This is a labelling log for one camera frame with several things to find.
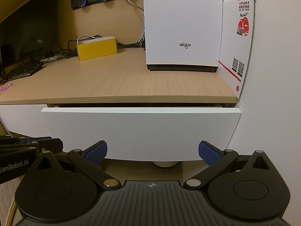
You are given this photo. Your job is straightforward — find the white power cable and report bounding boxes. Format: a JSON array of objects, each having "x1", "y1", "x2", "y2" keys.
[{"x1": 122, "y1": 0, "x2": 147, "y2": 50}]

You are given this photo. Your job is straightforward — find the beige round cup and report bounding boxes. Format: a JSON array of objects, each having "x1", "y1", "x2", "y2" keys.
[{"x1": 152, "y1": 161, "x2": 181, "y2": 169}]

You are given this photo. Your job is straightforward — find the white printed card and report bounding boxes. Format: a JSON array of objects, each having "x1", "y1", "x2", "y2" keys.
[{"x1": 219, "y1": 0, "x2": 257, "y2": 99}]

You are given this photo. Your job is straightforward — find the white desk drawer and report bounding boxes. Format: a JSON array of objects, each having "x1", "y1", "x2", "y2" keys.
[{"x1": 40, "y1": 104, "x2": 242, "y2": 163}]

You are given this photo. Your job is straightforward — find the white quilted fabric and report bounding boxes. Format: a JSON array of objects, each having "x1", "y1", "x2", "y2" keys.
[{"x1": 0, "y1": 179, "x2": 20, "y2": 226}]

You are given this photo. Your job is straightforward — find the white computer case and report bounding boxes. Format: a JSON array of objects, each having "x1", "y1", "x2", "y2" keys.
[{"x1": 143, "y1": 0, "x2": 223, "y2": 73}]

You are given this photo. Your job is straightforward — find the black keyboard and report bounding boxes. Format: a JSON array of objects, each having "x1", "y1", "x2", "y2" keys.
[{"x1": 1, "y1": 60, "x2": 45, "y2": 83}]

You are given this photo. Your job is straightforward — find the black computer monitor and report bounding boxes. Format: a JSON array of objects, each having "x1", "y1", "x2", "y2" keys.
[{"x1": 0, "y1": 0, "x2": 60, "y2": 76}]

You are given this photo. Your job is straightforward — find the yellow cardboard box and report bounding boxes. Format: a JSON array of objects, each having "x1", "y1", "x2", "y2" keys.
[{"x1": 76, "y1": 36, "x2": 118, "y2": 62}]

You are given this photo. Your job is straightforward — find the white looped cable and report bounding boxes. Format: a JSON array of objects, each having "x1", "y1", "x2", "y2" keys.
[{"x1": 77, "y1": 35, "x2": 96, "y2": 46}]

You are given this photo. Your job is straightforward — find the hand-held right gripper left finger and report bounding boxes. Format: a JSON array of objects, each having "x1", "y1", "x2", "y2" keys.
[{"x1": 30, "y1": 140, "x2": 120, "y2": 189}]

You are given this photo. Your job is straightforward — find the pink bead string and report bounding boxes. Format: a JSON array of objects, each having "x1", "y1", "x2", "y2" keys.
[{"x1": 0, "y1": 83, "x2": 13, "y2": 95}]

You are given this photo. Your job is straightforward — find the white cabinet front panel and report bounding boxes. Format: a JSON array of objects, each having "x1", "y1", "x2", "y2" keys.
[{"x1": 0, "y1": 104, "x2": 57, "y2": 139}]

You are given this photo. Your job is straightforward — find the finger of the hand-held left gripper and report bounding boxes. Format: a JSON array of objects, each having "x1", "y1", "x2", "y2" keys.
[
  {"x1": 0, "y1": 138, "x2": 63, "y2": 157},
  {"x1": 0, "y1": 136, "x2": 52, "y2": 145}
]

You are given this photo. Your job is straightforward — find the black cables bundle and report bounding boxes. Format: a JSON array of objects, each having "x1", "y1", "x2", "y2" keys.
[{"x1": 35, "y1": 40, "x2": 147, "y2": 60}]

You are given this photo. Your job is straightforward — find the white flat box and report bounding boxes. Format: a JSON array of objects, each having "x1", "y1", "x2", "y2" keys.
[{"x1": 82, "y1": 36, "x2": 114, "y2": 45}]

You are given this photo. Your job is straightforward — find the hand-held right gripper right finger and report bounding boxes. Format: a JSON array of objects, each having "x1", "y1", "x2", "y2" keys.
[{"x1": 183, "y1": 140, "x2": 271, "y2": 189}]

